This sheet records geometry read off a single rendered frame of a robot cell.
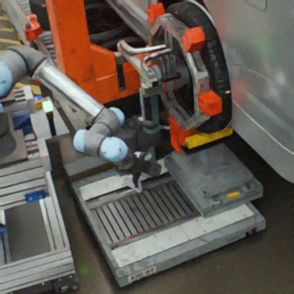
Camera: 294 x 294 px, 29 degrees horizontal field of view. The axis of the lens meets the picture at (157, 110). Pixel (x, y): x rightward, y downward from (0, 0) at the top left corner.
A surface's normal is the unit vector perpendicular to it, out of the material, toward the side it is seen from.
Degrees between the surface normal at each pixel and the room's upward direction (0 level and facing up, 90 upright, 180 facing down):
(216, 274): 0
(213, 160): 90
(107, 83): 90
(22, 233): 0
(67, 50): 90
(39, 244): 0
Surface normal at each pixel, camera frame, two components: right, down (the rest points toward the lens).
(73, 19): 0.41, 0.48
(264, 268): -0.07, -0.83
